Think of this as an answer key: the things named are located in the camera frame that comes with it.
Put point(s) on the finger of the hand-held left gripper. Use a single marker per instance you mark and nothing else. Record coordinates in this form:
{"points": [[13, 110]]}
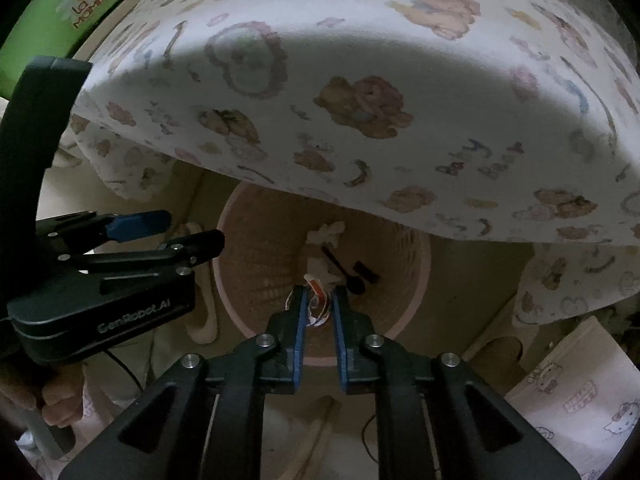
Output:
{"points": [[140, 224], [200, 247]]}

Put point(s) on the white tissue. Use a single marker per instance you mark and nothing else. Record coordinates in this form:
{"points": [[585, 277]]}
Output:
{"points": [[317, 270], [325, 234]]}

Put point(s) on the pink waste basket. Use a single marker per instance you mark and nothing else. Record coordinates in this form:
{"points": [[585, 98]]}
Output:
{"points": [[260, 260]]}

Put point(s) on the black plastic spoon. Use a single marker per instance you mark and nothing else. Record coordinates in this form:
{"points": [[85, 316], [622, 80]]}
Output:
{"points": [[356, 285]]}

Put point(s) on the green storage box white lid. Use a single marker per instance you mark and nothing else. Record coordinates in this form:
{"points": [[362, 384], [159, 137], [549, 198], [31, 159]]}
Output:
{"points": [[35, 35]]}

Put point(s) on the white printed packet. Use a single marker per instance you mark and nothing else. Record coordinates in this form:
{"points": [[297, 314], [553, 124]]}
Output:
{"points": [[319, 305]]}

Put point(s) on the person's left hand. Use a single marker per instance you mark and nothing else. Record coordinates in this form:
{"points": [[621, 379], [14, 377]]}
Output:
{"points": [[55, 405]]}

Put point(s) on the person's pink printed clothing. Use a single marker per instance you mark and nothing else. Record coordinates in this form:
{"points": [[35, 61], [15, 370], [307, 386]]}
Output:
{"points": [[100, 410]]}

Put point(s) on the cat printed cloth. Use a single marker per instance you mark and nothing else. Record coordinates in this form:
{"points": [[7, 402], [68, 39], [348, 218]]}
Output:
{"points": [[575, 395]]}

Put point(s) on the bear printed blanket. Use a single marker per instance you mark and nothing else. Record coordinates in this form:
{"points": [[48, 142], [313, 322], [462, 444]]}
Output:
{"points": [[400, 60]]}

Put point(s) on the short black cylinder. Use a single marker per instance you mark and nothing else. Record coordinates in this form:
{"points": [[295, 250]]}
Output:
{"points": [[365, 271]]}

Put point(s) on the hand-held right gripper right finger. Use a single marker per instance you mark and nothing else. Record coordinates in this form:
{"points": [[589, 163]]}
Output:
{"points": [[340, 340]]}

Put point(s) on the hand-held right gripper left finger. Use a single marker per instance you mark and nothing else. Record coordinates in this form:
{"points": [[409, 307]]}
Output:
{"points": [[300, 340]]}

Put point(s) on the beige slipper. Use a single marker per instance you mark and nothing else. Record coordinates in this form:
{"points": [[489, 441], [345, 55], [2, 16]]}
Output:
{"points": [[202, 320]]}

